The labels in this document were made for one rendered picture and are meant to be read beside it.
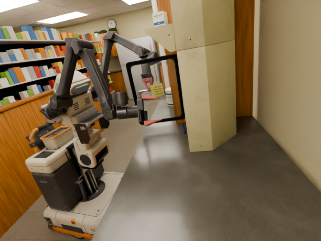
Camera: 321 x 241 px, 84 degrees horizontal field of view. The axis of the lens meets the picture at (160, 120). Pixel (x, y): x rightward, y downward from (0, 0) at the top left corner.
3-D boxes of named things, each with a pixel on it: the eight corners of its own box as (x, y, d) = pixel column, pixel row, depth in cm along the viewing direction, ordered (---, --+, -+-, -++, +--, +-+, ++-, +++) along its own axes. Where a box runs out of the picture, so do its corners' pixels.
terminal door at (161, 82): (186, 118, 115) (177, 53, 100) (139, 125, 118) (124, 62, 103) (186, 118, 115) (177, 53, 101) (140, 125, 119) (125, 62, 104)
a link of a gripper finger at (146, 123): (158, 107, 78) (138, 110, 80) (160, 124, 78) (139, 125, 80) (162, 109, 85) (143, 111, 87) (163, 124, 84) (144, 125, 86)
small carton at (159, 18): (168, 27, 80) (166, 11, 77) (165, 27, 75) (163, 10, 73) (158, 29, 81) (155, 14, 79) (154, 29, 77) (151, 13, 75)
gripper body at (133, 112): (140, 98, 80) (124, 100, 82) (142, 121, 80) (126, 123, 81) (144, 100, 87) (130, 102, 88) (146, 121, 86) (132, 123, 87)
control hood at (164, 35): (179, 49, 100) (177, 28, 96) (176, 51, 71) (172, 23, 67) (159, 52, 102) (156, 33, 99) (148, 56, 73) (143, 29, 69)
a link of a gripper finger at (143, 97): (157, 92, 78) (137, 94, 80) (159, 108, 78) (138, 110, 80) (160, 94, 85) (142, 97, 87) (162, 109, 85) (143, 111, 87)
